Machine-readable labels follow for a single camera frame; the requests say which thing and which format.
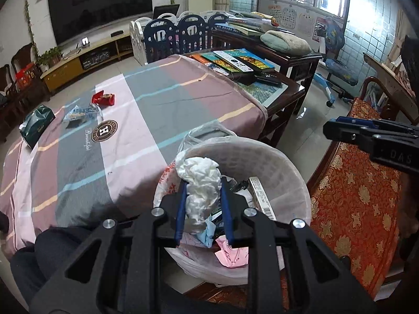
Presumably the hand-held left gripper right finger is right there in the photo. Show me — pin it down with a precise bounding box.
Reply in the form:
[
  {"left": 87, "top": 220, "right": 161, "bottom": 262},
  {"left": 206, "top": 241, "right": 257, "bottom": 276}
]
[{"left": 221, "top": 177, "right": 377, "bottom": 314}]

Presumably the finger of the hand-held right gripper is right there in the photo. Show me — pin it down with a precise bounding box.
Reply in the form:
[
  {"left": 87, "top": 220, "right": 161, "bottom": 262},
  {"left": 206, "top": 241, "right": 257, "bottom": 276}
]
[
  {"left": 323, "top": 120, "right": 377, "bottom": 145},
  {"left": 338, "top": 116, "right": 382, "bottom": 129}
]

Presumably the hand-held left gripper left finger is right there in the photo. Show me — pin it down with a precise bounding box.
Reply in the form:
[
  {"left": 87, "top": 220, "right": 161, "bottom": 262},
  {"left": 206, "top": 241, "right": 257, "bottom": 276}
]
[{"left": 29, "top": 181, "right": 190, "bottom": 314}]

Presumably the blue face mask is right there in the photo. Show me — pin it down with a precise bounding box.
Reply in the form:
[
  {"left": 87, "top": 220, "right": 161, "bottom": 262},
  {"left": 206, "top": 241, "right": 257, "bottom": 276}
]
[{"left": 193, "top": 219, "right": 217, "bottom": 248}]

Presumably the white tissue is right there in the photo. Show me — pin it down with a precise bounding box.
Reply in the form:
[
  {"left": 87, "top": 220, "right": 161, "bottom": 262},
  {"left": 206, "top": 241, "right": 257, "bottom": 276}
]
[{"left": 176, "top": 156, "right": 222, "bottom": 234}]

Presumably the pink plastic wrapper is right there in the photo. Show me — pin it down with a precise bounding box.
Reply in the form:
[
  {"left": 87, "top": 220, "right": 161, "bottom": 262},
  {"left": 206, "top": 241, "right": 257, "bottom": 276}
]
[{"left": 214, "top": 237, "right": 249, "bottom": 269}]

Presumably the white mesh wastebasket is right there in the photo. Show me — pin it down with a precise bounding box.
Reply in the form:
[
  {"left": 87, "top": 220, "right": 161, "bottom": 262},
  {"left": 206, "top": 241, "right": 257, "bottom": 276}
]
[{"left": 154, "top": 136, "right": 311, "bottom": 285}]

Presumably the white trash bin with bag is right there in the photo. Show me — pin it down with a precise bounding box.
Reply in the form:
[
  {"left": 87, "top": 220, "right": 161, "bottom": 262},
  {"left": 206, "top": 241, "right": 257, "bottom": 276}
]
[{"left": 153, "top": 119, "right": 311, "bottom": 287}]

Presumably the white barcode carton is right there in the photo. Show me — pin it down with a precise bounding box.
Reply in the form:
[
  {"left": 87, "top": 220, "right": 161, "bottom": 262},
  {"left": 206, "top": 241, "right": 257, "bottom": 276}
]
[{"left": 249, "top": 177, "right": 277, "bottom": 221}]

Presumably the wooden armchair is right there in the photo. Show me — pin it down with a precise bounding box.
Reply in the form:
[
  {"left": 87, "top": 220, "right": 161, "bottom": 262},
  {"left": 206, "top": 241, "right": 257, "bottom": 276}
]
[{"left": 308, "top": 52, "right": 419, "bottom": 301}]

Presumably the blue children's chair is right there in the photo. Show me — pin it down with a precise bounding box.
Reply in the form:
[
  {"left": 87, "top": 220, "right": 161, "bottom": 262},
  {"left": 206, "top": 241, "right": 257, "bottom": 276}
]
[{"left": 312, "top": 16, "right": 359, "bottom": 108}]

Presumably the red floral seat cushion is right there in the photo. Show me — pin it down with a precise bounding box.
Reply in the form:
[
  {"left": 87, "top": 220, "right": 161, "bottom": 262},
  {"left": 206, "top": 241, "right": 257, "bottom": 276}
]
[{"left": 309, "top": 98, "right": 406, "bottom": 298}]

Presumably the dark wooden coffee table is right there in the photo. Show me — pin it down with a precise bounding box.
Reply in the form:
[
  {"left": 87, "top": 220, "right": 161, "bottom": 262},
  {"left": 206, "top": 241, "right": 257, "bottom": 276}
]
[{"left": 183, "top": 51, "right": 306, "bottom": 148}]

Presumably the tall dark wooden table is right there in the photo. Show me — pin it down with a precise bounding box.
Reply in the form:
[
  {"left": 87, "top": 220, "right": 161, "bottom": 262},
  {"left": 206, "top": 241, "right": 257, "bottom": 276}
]
[{"left": 211, "top": 23, "right": 323, "bottom": 84}]

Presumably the black remote control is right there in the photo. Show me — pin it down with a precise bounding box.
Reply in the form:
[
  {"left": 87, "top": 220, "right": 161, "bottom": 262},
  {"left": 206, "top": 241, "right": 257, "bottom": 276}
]
[{"left": 253, "top": 74, "right": 282, "bottom": 86}]

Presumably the grey green cushion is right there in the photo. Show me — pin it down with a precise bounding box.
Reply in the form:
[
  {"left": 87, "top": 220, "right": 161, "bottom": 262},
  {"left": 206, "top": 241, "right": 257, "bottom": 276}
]
[{"left": 260, "top": 30, "right": 312, "bottom": 55}]

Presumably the plaid tablecloth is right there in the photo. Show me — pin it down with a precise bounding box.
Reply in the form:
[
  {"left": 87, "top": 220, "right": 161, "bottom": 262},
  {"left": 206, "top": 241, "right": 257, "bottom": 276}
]
[{"left": 0, "top": 54, "right": 269, "bottom": 259}]

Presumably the row of picture books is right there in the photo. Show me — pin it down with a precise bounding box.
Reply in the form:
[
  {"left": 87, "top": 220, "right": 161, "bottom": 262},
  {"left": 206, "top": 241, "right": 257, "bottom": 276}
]
[{"left": 188, "top": 48, "right": 276, "bottom": 76}]

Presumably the white remote control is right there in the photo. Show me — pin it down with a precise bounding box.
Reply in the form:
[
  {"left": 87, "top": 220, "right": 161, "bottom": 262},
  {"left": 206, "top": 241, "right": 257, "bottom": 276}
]
[{"left": 213, "top": 51, "right": 254, "bottom": 72}]

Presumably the red snack wrapper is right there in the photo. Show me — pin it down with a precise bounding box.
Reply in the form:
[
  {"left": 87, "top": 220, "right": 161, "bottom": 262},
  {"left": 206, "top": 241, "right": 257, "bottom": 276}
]
[{"left": 92, "top": 90, "right": 116, "bottom": 107}]

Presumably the clear blue wrapper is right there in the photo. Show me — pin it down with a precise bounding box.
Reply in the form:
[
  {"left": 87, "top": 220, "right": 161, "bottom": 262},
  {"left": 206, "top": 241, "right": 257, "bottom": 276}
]
[{"left": 63, "top": 103, "right": 103, "bottom": 128}]

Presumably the stack of books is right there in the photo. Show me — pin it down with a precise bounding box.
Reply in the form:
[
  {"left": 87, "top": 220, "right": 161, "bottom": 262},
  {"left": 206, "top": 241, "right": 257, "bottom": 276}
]
[{"left": 214, "top": 10, "right": 279, "bottom": 36}]

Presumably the dark green tissue box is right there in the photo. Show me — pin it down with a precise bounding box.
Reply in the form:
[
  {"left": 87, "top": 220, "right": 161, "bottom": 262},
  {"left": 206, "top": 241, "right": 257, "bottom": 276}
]
[{"left": 19, "top": 105, "right": 56, "bottom": 149}]

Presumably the navy play fence panel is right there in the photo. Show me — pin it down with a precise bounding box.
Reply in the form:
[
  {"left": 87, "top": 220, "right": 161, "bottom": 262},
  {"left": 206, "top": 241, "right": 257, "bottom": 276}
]
[
  {"left": 144, "top": 19, "right": 179, "bottom": 63},
  {"left": 177, "top": 15, "right": 209, "bottom": 54},
  {"left": 208, "top": 13, "right": 230, "bottom": 31}
]

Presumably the white play fence panel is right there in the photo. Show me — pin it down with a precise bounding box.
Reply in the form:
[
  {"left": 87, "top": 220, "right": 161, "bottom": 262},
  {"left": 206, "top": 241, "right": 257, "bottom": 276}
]
[{"left": 129, "top": 20, "right": 148, "bottom": 66}]

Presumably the yellow television cabinet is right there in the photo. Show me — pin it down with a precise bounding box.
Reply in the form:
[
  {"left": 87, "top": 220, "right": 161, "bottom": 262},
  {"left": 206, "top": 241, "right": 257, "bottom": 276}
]
[{"left": 41, "top": 31, "right": 135, "bottom": 92}]

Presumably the black monitor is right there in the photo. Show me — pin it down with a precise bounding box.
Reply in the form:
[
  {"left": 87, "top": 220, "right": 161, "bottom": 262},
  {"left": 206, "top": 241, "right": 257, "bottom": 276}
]
[{"left": 153, "top": 4, "right": 180, "bottom": 20}]

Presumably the dark wooden chair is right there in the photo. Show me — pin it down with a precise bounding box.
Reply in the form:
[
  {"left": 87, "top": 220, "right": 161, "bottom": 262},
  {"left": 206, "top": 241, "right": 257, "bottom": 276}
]
[
  {"left": 11, "top": 42, "right": 50, "bottom": 105},
  {"left": 0, "top": 64, "right": 21, "bottom": 142}
]

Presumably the potted green plant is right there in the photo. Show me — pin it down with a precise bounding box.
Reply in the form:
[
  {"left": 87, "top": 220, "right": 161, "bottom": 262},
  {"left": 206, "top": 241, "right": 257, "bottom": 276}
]
[{"left": 36, "top": 46, "right": 63, "bottom": 70}]

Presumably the large black television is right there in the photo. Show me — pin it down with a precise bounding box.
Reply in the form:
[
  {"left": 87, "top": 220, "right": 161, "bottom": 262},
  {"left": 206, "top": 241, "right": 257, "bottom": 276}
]
[{"left": 48, "top": 0, "right": 153, "bottom": 46}]

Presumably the wall chart poster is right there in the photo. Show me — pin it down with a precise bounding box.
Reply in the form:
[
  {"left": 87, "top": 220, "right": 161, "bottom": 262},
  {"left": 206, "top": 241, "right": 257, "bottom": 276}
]
[
  {"left": 282, "top": 7, "right": 297, "bottom": 30},
  {"left": 296, "top": 11, "right": 315, "bottom": 36},
  {"left": 268, "top": 3, "right": 283, "bottom": 27}
]

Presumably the artificial wall vine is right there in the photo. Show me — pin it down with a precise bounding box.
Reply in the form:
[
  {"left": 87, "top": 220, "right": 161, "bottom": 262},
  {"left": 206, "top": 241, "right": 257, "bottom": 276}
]
[{"left": 24, "top": 0, "right": 40, "bottom": 56}]

